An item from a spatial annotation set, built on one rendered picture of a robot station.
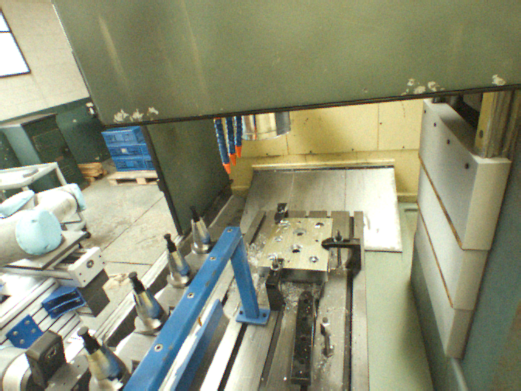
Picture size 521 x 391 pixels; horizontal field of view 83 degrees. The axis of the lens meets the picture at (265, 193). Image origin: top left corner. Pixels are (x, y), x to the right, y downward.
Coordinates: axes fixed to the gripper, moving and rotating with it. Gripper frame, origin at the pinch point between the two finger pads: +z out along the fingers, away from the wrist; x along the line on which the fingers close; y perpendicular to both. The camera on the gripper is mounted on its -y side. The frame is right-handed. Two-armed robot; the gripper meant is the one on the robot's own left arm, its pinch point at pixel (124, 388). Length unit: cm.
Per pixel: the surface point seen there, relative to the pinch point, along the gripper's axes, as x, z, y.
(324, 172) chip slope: -154, 14, 35
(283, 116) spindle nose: -52, 20, -27
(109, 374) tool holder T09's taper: 1.0, 0.9, -5.5
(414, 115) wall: -157, 65, 6
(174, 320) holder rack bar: -10.5, 4.2, -3.4
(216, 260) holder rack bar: -26.7, 5.5, -3.4
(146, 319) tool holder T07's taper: -9.1, -0.1, -4.9
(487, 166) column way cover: -33, 56, -20
